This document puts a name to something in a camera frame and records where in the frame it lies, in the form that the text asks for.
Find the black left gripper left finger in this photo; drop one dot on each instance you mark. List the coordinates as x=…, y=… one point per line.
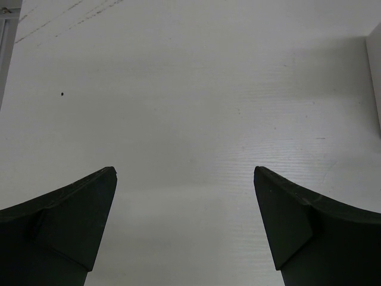
x=54, y=238

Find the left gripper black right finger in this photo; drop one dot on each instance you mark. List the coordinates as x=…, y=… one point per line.
x=316, y=240

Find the white compartment organizer box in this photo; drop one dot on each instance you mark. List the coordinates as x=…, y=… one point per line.
x=373, y=50

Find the aluminium rail frame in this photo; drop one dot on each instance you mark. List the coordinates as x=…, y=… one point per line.
x=10, y=14

